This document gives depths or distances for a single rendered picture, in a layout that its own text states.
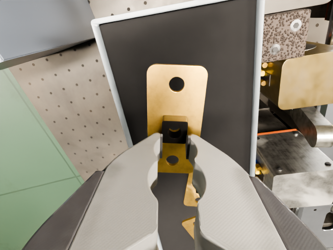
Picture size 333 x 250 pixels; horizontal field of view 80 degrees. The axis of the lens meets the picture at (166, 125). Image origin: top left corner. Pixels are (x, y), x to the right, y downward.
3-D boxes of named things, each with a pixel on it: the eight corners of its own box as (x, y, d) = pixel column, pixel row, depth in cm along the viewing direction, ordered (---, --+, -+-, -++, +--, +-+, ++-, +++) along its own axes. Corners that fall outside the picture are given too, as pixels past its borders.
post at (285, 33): (224, 33, 59) (305, 57, 23) (207, 36, 59) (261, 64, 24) (224, 14, 56) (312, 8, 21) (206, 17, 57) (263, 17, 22)
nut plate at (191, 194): (211, 206, 27) (212, 213, 26) (183, 203, 27) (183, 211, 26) (225, 155, 23) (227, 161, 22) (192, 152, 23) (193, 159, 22)
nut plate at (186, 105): (194, 171, 16) (196, 181, 15) (148, 169, 16) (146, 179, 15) (208, 65, 12) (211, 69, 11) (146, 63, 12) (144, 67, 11)
